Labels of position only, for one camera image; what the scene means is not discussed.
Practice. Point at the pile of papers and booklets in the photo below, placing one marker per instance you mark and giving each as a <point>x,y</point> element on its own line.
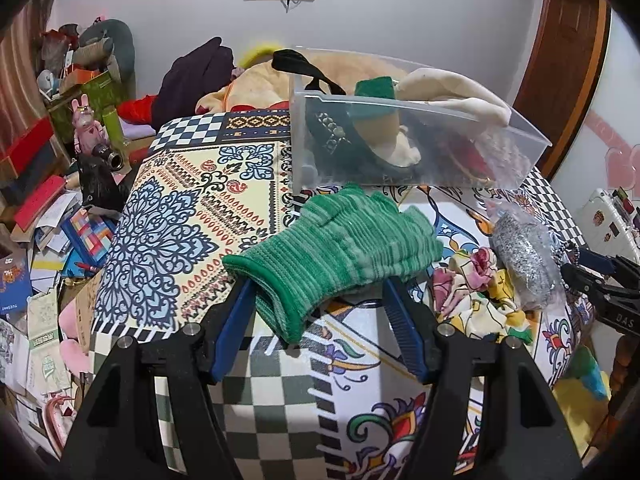
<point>45,280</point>

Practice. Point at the green knit glove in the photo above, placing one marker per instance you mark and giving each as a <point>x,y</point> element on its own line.
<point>345,250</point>

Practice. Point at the floral patterned cloth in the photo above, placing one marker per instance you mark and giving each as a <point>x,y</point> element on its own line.
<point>475,295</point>

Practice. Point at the dark purple garment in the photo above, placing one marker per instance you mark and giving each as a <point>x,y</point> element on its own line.
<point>195,80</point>

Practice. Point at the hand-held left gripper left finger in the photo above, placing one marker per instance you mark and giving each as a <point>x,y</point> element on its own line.
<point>234,321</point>

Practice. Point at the green cardboard box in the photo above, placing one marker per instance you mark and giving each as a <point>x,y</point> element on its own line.
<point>107,95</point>

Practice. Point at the beige plush toy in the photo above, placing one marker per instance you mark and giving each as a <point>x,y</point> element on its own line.
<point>450,85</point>

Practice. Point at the pink bunny figure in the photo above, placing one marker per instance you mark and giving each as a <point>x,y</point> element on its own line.
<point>86,127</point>

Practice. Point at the silver glitter pouch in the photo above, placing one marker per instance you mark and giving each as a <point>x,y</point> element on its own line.
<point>522,260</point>

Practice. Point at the yellow plush item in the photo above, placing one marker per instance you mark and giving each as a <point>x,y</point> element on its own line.
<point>255,54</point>

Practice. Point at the beige fleece blanket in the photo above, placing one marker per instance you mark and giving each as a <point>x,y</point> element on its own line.
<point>260,87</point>

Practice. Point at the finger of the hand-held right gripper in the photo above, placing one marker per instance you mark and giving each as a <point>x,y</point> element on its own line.
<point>597,261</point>
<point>582,280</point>

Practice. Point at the grey neck pillow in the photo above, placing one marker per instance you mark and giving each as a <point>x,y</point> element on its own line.
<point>117,42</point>

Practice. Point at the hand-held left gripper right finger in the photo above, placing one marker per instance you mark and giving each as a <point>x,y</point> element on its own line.
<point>406,331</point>

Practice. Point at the patterned printed blanket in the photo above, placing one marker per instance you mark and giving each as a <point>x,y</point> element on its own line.
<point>200,220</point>

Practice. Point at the black plastic bag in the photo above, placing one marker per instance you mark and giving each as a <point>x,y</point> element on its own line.
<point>102,187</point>

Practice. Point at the colourful checkered box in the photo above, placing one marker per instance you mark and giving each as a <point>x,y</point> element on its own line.
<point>89,237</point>

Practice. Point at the white stickered case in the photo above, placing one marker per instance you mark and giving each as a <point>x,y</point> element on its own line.
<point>607,220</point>

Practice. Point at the brown wooden door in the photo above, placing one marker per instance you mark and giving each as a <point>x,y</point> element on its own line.
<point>560,75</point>

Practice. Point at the black studded bag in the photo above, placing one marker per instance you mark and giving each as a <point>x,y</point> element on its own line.
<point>345,135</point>

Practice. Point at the red flat box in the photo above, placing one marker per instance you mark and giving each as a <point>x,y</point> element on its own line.
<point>39,202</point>

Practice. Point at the red cloth item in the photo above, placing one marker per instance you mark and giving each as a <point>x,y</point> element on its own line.
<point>470,157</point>

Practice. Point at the clear plastic storage bin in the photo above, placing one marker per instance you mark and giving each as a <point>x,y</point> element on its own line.
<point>500,155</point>

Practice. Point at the red garment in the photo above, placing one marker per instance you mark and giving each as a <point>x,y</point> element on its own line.
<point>136,110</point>

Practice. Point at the green cloth piece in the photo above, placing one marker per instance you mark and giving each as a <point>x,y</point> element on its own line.
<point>376,88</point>

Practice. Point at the black camera lens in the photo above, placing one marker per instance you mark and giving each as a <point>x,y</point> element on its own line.
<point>107,154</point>

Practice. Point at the yellow and blue plush toy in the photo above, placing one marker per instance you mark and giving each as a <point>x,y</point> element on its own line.
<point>582,385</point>

